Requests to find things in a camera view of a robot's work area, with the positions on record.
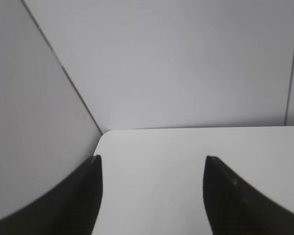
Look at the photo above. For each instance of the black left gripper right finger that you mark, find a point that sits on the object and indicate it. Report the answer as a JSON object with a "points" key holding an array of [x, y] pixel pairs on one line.
{"points": [[234, 207]]}

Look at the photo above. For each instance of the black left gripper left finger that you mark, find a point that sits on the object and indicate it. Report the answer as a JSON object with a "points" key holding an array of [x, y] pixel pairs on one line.
{"points": [[70, 208]]}

